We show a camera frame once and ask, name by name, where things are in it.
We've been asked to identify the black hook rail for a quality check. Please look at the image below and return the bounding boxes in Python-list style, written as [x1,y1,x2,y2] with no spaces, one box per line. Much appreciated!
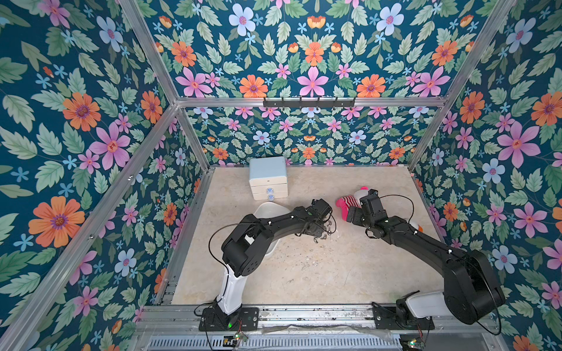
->
[262,97,356,109]

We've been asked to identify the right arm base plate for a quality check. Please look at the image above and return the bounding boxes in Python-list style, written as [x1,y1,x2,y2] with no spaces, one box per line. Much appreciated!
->
[371,290,435,331]

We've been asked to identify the pink white striped plush toy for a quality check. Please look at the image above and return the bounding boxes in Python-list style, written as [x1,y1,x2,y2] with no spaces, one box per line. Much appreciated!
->
[336,187,369,221]

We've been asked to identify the pale blue drawer box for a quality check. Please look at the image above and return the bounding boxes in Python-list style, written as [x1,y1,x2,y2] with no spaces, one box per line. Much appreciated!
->
[249,156,288,201]

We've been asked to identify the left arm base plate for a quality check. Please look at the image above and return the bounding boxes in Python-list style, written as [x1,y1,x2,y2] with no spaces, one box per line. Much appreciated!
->
[198,303,260,332]

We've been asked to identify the white storage tray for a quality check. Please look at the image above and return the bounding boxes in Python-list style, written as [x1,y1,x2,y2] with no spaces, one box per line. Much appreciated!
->
[253,202,291,259]

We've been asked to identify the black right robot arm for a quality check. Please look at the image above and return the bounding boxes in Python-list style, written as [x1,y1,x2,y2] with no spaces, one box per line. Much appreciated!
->
[342,187,506,325]

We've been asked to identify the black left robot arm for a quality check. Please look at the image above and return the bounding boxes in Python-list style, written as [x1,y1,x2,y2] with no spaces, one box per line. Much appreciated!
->
[216,199,332,316]

